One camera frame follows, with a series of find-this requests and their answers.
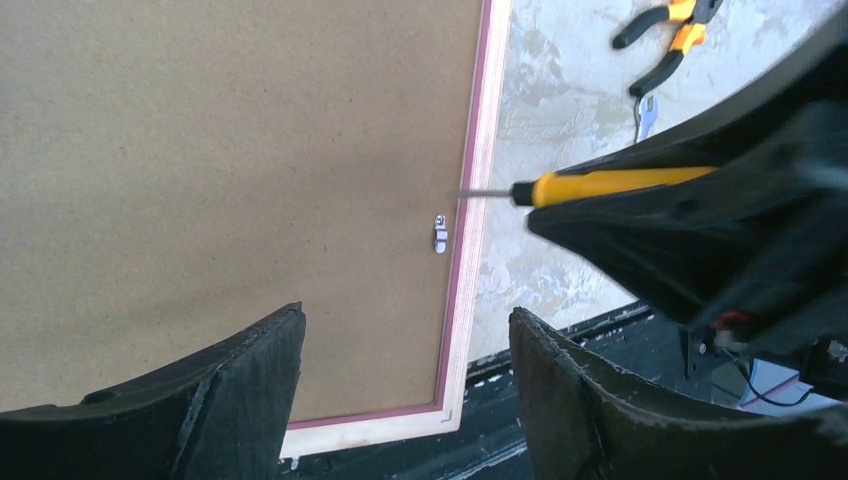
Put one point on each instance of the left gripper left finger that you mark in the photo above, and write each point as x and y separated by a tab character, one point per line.
220	413

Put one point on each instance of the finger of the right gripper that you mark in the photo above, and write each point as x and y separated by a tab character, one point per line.
791	122
739	258

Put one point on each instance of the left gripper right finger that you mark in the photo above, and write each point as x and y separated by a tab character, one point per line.
586	418

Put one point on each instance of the yellow handled screwdriver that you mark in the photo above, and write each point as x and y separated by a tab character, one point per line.
554	188

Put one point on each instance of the pink picture frame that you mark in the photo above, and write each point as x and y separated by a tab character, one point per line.
172	171

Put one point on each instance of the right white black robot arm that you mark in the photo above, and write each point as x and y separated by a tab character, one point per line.
768	351

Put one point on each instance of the silver combination wrench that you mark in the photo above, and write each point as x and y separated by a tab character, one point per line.
646	112

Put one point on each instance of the metal frame retaining clip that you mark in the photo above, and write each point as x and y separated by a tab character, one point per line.
441	234

